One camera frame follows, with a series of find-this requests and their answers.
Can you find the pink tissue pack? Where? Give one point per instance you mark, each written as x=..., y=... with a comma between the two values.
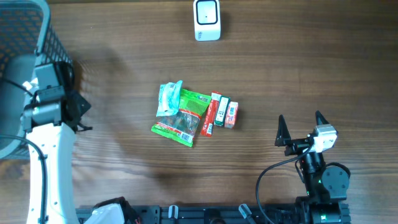
x=231, y=115

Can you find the mint wet wipes pack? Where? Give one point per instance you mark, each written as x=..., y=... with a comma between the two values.
x=169, y=99

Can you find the red stick sachet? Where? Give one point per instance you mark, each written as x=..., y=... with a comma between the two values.
x=207, y=128

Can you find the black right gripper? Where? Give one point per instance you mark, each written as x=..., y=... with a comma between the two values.
x=296, y=145

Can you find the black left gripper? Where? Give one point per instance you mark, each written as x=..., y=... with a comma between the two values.
x=84, y=101

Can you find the green snack bag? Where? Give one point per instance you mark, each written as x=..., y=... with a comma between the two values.
x=182, y=126

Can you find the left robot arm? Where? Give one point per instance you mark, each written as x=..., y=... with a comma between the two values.
x=50, y=121

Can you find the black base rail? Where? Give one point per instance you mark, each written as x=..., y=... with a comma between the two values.
x=278, y=213

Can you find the white barcode scanner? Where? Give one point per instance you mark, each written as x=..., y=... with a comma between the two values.
x=207, y=20

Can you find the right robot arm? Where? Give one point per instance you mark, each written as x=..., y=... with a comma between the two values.
x=326, y=183

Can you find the grey mesh basket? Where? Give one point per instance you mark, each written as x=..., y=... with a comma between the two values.
x=28, y=40

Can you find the green white medicine box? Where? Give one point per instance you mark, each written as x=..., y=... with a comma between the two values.
x=221, y=112

